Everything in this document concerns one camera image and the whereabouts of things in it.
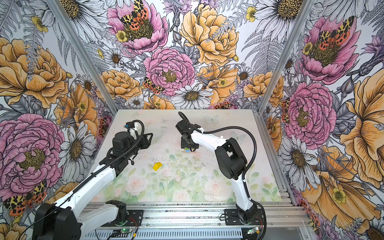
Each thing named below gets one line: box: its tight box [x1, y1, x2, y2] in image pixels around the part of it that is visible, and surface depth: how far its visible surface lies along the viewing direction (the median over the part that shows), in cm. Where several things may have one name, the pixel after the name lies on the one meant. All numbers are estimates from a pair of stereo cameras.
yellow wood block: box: [153, 162, 163, 172], surface depth 93 cm
